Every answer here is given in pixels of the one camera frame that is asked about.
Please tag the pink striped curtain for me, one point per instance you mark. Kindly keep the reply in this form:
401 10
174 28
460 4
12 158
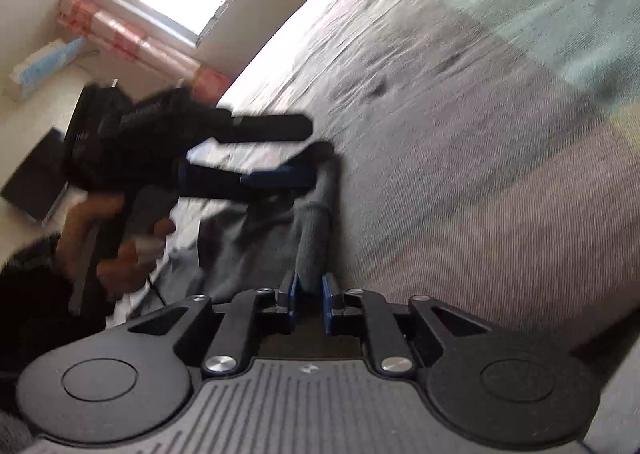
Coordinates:
140 44

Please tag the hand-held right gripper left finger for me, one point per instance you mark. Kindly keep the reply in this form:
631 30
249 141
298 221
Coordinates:
292 296

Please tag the person's left hand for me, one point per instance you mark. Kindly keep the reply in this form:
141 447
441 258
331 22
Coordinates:
125 269

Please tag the dark grey pants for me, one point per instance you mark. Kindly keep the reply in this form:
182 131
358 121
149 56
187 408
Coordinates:
270 234

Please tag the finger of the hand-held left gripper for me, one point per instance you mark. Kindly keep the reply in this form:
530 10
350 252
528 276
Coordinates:
280 179
270 128

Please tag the bed with patchwork sheet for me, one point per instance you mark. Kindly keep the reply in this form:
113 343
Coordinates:
475 134

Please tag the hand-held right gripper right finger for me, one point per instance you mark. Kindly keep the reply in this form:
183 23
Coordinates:
327 301

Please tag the person's left forearm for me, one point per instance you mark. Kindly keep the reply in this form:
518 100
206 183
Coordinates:
35 324

